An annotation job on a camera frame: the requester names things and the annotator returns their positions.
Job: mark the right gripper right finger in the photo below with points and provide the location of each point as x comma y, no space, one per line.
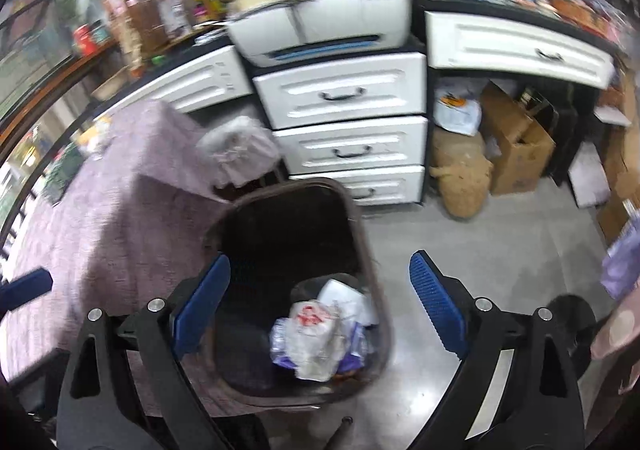
540,405

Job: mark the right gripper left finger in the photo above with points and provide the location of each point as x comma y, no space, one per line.
99,406

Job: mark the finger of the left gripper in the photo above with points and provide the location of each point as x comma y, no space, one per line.
28,287

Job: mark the purple plastic pouch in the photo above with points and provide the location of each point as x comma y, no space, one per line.
354,359

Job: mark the white face mask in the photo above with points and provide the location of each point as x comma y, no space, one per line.
354,306

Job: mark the white red plastic bag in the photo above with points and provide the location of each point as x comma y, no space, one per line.
315,340

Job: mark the black trash bin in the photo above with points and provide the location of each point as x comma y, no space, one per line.
284,243

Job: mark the black stool base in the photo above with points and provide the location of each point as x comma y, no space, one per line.
577,320

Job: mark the purple striped tablecloth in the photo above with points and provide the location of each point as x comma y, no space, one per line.
129,227

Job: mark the burlap sack on floor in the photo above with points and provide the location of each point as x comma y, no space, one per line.
462,171

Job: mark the cardboard box on floor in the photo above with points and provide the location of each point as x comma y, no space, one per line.
517,145

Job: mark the red tin can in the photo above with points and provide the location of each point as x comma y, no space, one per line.
84,41

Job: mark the white drawer cabinet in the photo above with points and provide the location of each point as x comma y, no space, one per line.
360,121

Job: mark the white desk drawer right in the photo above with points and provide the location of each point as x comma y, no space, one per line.
470,42

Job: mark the white printer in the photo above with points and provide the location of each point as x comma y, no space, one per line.
287,32

